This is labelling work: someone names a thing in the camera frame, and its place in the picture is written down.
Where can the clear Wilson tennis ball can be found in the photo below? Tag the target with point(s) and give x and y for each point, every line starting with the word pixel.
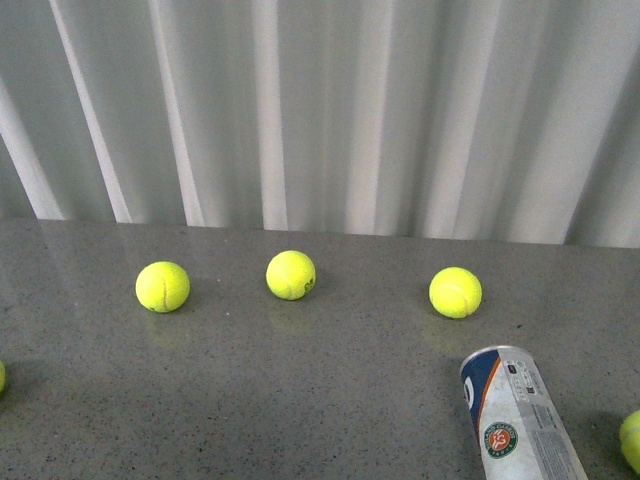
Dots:
pixel 518 429

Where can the middle tennis ball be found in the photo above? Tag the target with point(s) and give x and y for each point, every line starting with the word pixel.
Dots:
pixel 290 275

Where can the tennis ball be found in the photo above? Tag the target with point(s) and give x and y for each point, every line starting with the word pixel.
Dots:
pixel 629 436
pixel 455 292
pixel 290 275
pixel 3 377
pixel 162 286

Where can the far left tennis ball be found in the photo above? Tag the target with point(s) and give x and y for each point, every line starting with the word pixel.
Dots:
pixel 3 377

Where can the far right tennis ball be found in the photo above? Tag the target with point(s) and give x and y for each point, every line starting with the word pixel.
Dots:
pixel 629 436

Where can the white pleated curtain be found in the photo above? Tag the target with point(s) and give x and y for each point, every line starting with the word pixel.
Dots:
pixel 501 120

